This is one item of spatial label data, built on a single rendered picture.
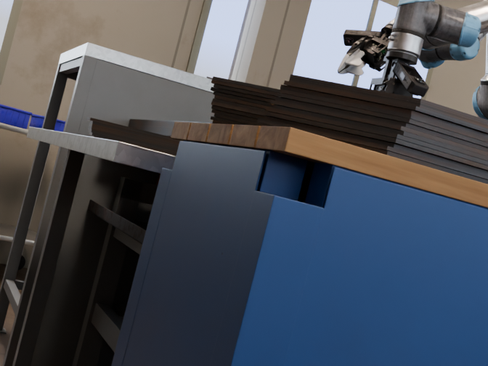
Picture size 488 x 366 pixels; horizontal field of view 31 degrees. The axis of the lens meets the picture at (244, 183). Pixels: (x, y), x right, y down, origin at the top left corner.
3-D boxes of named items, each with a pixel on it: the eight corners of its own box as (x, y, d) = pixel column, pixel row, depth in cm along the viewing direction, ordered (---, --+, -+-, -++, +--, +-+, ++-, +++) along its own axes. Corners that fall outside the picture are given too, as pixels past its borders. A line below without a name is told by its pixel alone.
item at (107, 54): (84, 54, 272) (88, 42, 272) (58, 64, 329) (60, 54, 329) (436, 158, 317) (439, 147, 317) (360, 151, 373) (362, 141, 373)
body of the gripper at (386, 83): (392, 111, 206) (405, 61, 206) (411, 111, 198) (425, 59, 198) (364, 102, 203) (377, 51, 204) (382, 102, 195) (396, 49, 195)
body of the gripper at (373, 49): (375, 53, 248) (404, 31, 253) (354, 42, 254) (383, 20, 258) (377, 74, 254) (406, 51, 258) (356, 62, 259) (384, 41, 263)
